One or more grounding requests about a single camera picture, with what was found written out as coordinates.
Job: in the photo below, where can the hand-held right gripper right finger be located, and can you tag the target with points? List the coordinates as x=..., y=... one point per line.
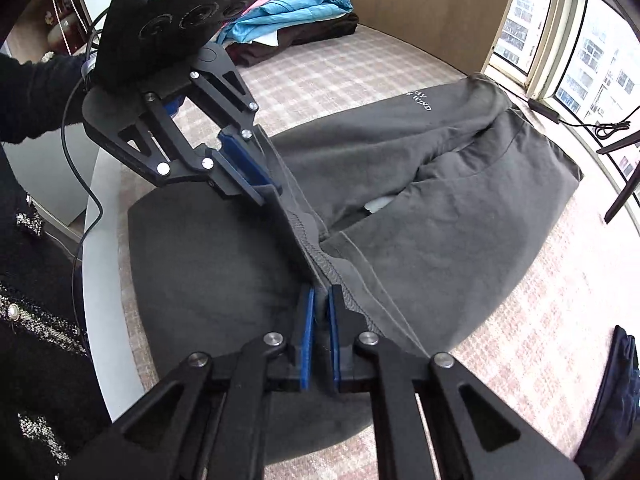
x=334, y=345

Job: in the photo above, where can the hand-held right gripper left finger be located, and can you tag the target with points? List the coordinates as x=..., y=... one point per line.
x=305, y=345

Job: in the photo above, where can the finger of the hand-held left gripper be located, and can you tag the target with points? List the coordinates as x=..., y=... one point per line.
x=247, y=160
x=235, y=187

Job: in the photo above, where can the grey flower print T-shirt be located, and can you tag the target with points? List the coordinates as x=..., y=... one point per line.
x=450, y=210

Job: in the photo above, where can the person's left forearm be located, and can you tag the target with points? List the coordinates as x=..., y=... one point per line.
x=35, y=95

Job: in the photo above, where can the white garment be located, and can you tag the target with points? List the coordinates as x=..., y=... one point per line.
x=267, y=40

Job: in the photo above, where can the light blue garment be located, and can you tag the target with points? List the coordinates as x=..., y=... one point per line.
x=300, y=12

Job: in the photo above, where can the wooden shelf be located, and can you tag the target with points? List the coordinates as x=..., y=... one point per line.
x=35, y=35

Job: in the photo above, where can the dark brown garment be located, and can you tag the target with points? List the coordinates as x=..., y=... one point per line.
x=320, y=32

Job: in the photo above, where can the pink plaid blanket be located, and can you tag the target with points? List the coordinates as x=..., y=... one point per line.
x=525, y=285

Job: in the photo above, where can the large wooden board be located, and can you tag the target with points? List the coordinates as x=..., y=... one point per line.
x=425, y=10

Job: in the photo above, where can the black tweed jacket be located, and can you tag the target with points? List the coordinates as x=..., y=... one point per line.
x=40, y=360

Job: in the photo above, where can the dark navy garment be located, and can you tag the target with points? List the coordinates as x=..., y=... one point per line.
x=612, y=400

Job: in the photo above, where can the black tripod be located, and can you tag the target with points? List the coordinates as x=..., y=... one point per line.
x=620, y=200

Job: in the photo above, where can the white window frame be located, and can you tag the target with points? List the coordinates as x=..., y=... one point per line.
x=565, y=20

